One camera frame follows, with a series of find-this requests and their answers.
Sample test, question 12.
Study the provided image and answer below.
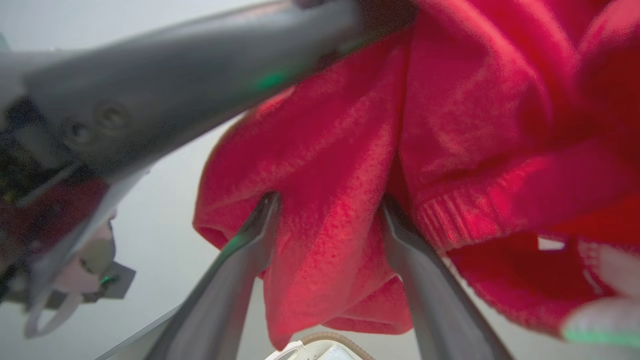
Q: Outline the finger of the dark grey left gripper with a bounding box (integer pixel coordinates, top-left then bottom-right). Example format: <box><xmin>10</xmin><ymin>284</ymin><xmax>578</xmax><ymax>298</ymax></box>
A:
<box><xmin>22</xmin><ymin>0</ymin><xmax>364</xmax><ymax>177</ymax></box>

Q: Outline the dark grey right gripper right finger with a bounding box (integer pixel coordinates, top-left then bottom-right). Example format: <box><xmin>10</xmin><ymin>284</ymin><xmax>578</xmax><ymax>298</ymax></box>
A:
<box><xmin>381</xmin><ymin>196</ymin><xmax>514</xmax><ymax>360</ymax></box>

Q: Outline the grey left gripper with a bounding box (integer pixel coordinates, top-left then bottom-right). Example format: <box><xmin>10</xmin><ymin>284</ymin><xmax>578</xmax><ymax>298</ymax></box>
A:
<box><xmin>0</xmin><ymin>50</ymin><xmax>137</xmax><ymax>341</ymax></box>

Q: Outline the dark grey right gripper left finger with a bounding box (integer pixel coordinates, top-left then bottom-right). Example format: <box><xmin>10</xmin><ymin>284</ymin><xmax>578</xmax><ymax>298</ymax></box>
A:
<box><xmin>144</xmin><ymin>192</ymin><xmax>282</xmax><ymax>360</ymax></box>

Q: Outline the red and white garment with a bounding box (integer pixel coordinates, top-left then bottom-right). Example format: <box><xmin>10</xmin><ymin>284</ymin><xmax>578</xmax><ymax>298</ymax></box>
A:
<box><xmin>192</xmin><ymin>0</ymin><xmax>640</xmax><ymax>351</ymax></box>

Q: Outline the white appliance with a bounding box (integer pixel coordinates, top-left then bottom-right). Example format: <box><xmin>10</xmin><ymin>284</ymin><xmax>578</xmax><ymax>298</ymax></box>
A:
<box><xmin>265</xmin><ymin>340</ymin><xmax>364</xmax><ymax>360</ymax></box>

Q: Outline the beige ribbed hose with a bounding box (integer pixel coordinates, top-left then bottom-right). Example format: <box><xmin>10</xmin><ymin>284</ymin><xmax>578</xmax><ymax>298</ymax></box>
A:
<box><xmin>300</xmin><ymin>331</ymin><xmax>376</xmax><ymax>360</ymax></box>

